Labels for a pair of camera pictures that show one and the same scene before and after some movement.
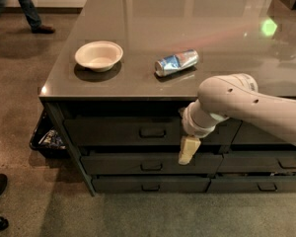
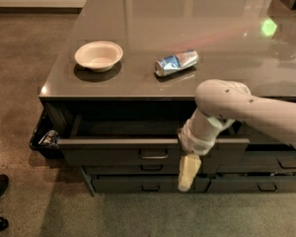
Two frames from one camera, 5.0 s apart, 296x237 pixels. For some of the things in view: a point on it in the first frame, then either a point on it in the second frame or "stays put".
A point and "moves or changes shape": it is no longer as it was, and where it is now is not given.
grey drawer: x=151 y=184 stays put
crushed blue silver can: x=175 y=62 stays put
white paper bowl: x=99 y=55 stays put
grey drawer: x=262 y=163 stays put
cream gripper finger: x=188 y=145 to x=188 y=168
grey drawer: x=141 y=131 moves or changes shape
